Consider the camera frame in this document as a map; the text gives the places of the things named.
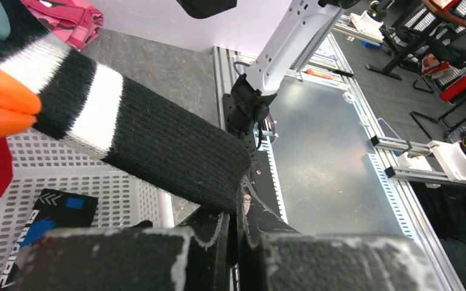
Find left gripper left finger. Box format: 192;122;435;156
14;213;229;290

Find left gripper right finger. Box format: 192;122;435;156
237;177;441;290

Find black sock white stripes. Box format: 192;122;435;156
0;1;250;213

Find black sock blue accents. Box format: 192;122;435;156
0;189;98;290

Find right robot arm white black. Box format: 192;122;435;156
226;1;358;138

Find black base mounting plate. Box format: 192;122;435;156
221;93;290;226

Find white plastic perforated basket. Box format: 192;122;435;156
0;129;175;276

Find red fire extinguisher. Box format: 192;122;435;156
439;75;466;102

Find pink camouflage garment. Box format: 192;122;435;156
21;0;104;52

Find black office chair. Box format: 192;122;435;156
365;0;466;140

